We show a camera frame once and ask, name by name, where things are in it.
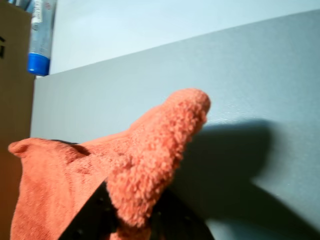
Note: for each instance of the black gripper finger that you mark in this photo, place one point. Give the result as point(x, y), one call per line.
point(95, 215)
point(177, 222)

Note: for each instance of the brown cardboard monitor box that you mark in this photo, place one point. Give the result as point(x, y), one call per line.
point(12, 100)

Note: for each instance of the orange terry towel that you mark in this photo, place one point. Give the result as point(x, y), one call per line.
point(150, 155)

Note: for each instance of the blue capped plastic bottle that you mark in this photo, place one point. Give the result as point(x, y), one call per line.
point(40, 50)

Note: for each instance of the grey table mat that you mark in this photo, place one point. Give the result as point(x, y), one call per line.
point(225, 75)

